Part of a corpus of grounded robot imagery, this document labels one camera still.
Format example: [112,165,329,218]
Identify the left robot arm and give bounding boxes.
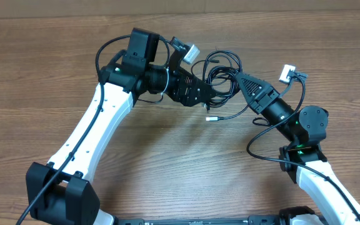
[24,28,214,224]

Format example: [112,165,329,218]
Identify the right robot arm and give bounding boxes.
[236,72,360,224]

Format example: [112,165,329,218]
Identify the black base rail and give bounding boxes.
[113,215,290,225]

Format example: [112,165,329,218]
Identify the black USB cable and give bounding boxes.
[191,50,251,123]

